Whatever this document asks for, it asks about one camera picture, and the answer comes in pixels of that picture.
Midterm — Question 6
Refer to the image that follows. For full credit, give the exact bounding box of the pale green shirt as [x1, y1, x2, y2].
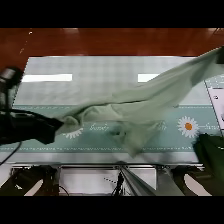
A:
[54, 46, 224, 158]

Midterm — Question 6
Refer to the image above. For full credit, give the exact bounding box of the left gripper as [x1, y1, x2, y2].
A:
[32, 114, 65, 146]

